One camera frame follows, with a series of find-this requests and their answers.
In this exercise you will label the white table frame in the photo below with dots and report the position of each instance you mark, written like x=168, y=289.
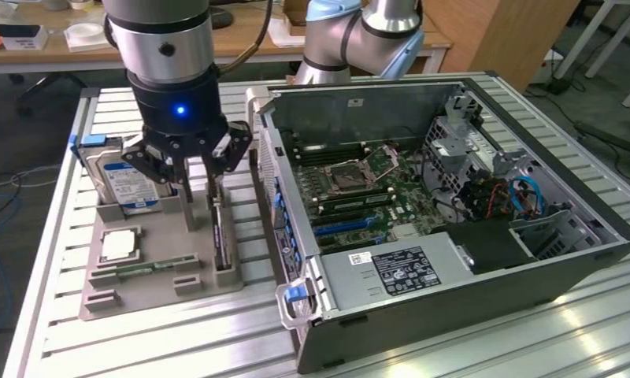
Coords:
x=604, y=35

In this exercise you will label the CPU socket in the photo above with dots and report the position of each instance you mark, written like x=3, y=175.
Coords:
x=351, y=176

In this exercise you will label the black round lamp base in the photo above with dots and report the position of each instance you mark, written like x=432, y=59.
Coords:
x=223, y=17

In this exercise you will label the silver drive cage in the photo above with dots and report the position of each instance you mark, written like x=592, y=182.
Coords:
x=452, y=141

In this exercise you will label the wooden cabinet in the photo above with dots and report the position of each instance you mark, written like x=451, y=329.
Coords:
x=509, y=35

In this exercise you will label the wooden desk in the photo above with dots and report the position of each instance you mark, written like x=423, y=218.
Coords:
x=241, y=39

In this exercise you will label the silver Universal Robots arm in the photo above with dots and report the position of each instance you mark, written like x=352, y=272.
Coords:
x=157, y=43

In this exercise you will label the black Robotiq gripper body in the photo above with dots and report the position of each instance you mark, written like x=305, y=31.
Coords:
x=181, y=114

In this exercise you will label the black chair base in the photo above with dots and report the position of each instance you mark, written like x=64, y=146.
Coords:
x=47, y=86

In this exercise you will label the white square dish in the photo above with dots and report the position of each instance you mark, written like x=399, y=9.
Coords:
x=87, y=37

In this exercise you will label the hard disk with blue caddy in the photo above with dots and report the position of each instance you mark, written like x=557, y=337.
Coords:
x=131, y=189

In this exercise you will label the grey power supply unit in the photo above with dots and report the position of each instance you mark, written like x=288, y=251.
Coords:
x=357, y=279

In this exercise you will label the black RAM stick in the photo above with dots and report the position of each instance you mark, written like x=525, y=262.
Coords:
x=357, y=202

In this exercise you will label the grey disk bay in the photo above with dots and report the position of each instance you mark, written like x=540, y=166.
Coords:
x=552, y=236

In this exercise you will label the white paper stack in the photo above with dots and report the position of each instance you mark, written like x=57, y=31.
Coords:
x=285, y=33

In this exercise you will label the grey parts rack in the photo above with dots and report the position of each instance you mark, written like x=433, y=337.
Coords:
x=163, y=236

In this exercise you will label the white box with black lid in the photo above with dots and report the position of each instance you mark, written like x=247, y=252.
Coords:
x=22, y=37

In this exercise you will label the silver CPU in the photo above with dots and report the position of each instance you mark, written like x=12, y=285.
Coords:
x=120, y=244

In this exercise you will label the metal socket cover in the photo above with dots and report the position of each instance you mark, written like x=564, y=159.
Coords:
x=385, y=155

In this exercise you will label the grey cup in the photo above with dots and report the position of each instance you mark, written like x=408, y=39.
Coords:
x=56, y=4

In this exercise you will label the green motherboard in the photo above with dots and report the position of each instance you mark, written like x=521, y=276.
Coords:
x=409, y=204

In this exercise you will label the black open PC case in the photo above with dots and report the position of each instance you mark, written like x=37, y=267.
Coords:
x=452, y=315

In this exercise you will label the blue expansion slot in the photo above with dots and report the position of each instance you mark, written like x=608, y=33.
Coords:
x=341, y=226

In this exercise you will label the green RAM stick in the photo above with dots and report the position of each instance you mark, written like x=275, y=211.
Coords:
x=147, y=267

